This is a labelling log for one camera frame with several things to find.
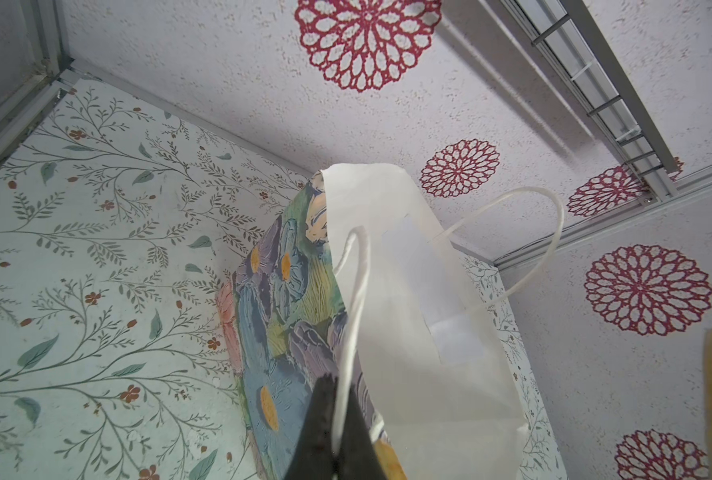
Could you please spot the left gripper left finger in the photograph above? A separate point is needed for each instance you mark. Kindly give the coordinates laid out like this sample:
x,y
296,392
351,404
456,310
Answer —
x,y
313,458

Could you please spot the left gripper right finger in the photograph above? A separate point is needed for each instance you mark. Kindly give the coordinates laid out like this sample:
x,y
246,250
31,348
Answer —
x,y
357,459

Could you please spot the white floral paper bag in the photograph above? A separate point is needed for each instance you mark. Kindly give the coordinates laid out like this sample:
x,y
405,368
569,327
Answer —
x,y
357,278

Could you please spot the black wall shelf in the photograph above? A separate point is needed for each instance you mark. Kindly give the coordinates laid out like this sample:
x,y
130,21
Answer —
x,y
568,37

